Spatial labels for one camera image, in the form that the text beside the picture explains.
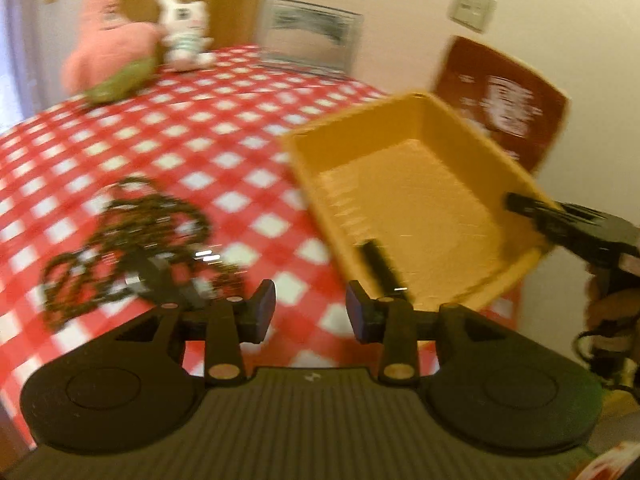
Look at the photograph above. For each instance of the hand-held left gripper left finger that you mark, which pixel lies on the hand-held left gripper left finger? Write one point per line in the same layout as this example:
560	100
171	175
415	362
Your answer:
265	307

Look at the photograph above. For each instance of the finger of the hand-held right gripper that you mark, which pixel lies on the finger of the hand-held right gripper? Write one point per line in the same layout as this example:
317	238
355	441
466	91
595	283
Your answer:
525	205
381	265

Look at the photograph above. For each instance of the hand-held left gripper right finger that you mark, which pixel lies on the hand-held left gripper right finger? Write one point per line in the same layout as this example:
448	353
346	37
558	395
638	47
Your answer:
357	310

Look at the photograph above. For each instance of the yellow plastic tray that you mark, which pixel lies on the yellow plastic tray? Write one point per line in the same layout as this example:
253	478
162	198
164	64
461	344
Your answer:
415	200

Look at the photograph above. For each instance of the person's right hand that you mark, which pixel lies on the person's right hand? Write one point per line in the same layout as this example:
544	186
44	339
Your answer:
607	312

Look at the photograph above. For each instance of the red lucky cat cushion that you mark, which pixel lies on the red lucky cat cushion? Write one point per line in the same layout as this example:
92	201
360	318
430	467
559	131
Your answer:
500	100

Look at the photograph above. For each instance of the red checkered tablecloth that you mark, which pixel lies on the red checkered tablecloth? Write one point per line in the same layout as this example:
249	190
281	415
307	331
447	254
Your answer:
210	125

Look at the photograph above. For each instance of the white bunny plush toy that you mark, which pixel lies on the white bunny plush toy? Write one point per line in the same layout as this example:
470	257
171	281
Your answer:
182	30

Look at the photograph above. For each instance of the pink starfish plush toy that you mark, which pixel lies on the pink starfish plush toy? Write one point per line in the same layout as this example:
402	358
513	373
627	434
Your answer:
107	40

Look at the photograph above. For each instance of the white sheer curtain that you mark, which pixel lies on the white sheer curtain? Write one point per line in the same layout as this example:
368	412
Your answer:
25	35

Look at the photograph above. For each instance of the beige network wall plate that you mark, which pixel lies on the beige network wall plate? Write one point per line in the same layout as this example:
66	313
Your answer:
470	9

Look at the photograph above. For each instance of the silver picture frame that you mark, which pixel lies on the silver picture frame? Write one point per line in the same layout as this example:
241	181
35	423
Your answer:
312	35

